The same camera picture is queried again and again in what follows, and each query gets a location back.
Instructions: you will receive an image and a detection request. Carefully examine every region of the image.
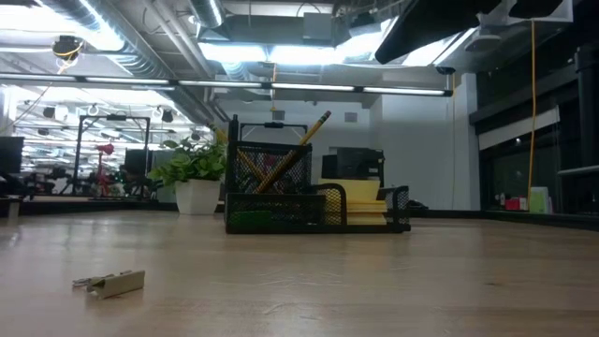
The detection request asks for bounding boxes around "yellow pencil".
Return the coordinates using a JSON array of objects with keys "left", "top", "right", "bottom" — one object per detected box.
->
[
  {"left": 255, "top": 110, "right": 332, "bottom": 194},
  {"left": 212, "top": 128, "right": 268, "bottom": 183}
]

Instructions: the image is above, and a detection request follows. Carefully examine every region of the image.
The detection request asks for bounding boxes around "yellow sticky note pad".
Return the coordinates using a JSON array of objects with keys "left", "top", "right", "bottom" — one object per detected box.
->
[{"left": 317, "top": 177, "right": 388, "bottom": 227}]

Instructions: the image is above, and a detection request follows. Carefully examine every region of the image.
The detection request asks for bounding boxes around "green eraser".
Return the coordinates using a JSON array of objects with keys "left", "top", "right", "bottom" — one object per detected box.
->
[{"left": 228, "top": 209, "right": 276, "bottom": 229}]

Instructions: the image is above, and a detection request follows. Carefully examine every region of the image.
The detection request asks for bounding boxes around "black mesh desk organizer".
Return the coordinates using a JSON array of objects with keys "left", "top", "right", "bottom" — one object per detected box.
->
[{"left": 224, "top": 139, "right": 412, "bottom": 235}]

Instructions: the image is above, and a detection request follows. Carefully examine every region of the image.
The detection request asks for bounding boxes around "black equipment box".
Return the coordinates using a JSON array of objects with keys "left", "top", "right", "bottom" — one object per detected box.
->
[{"left": 321, "top": 147, "right": 386, "bottom": 188}]

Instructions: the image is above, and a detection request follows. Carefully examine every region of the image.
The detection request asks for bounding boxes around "white plant pot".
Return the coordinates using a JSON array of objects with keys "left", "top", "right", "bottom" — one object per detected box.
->
[{"left": 174, "top": 179, "right": 223, "bottom": 216}]

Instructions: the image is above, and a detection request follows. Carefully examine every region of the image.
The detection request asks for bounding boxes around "green leafy plant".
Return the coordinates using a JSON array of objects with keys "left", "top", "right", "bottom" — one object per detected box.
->
[{"left": 148, "top": 135, "right": 229, "bottom": 189}]

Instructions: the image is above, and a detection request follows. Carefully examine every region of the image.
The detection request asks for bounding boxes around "long light bar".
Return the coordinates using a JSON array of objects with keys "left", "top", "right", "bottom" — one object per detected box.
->
[{"left": 0, "top": 72, "right": 454, "bottom": 98}]

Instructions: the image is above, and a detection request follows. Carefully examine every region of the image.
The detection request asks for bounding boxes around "red desk lamp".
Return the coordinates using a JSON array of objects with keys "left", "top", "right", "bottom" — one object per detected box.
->
[{"left": 95, "top": 143, "right": 116, "bottom": 196}]

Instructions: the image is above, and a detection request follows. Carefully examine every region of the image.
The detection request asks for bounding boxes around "light green box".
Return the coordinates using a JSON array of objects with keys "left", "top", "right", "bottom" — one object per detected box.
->
[{"left": 528, "top": 185, "right": 551, "bottom": 215}]

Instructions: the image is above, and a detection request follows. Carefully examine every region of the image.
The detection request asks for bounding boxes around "black monitor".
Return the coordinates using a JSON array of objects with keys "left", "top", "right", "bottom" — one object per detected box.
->
[{"left": 0, "top": 136, "right": 24, "bottom": 174}]

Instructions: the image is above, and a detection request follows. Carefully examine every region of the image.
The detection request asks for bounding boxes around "black camera bracket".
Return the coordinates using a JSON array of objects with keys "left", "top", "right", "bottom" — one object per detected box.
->
[{"left": 240, "top": 121, "right": 309, "bottom": 141}]

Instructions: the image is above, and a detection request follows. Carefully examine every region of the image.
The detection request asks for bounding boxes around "black metal frame stand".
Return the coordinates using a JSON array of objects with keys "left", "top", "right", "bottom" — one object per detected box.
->
[{"left": 74, "top": 114, "right": 152, "bottom": 198}]

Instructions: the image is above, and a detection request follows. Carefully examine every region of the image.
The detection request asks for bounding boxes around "black table edge rail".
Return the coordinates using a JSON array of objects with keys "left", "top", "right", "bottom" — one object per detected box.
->
[
  {"left": 410, "top": 208, "right": 599, "bottom": 231},
  {"left": 0, "top": 196, "right": 179, "bottom": 217}
]

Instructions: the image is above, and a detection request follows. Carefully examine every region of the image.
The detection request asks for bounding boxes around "yellow hanging cable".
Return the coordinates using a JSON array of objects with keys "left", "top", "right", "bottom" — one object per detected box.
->
[{"left": 527, "top": 18, "right": 537, "bottom": 207}]

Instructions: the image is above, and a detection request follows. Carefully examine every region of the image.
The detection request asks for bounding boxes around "black overhead camera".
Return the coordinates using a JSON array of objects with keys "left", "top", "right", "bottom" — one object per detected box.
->
[{"left": 51, "top": 35, "right": 86, "bottom": 62}]

